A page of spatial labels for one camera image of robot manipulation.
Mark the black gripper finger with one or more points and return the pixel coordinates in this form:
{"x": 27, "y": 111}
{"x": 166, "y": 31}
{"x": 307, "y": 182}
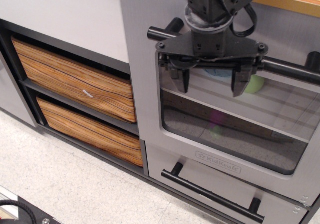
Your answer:
{"x": 180, "y": 79}
{"x": 240, "y": 80}

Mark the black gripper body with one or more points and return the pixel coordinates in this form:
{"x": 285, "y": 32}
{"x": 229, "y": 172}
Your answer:
{"x": 208, "y": 45}

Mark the grey toy oven door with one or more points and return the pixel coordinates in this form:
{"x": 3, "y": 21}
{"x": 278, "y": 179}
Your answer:
{"x": 290, "y": 36}

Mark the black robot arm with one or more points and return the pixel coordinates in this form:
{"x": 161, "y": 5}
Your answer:
{"x": 213, "y": 10}

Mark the grey drawer under oven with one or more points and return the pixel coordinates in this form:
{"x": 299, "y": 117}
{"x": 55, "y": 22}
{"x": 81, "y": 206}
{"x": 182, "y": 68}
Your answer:
{"x": 275, "y": 209}

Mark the green toy ball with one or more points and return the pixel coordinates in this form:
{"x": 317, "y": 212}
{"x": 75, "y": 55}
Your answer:
{"x": 256, "y": 84}

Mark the upper wood pattern storage bin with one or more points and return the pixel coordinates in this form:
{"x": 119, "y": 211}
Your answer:
{"x": 99, "y": 90}

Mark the wood pattern storage bin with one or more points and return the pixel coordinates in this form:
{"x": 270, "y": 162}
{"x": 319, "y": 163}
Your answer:
{"x": 119, "y": 143}
{"x": 99, "y": 90}

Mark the grey toy kitchen cabinet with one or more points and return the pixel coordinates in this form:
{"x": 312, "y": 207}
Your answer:
{"x": 62, "y": 17}

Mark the lower wood pattern storage bin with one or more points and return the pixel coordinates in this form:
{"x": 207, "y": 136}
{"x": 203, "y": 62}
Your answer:
{"x": 119, "y": 143}

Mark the black oven door handle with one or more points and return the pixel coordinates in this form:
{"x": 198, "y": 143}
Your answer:
{"x": 308, "y": 74}

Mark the black drawer handle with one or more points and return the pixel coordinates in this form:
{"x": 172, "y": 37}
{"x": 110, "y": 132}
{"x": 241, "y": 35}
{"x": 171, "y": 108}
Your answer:
{"x": 251, "y": 212}

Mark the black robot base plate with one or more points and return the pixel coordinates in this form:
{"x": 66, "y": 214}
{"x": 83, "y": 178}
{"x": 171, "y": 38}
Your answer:
{"x": 17, "y": 210}

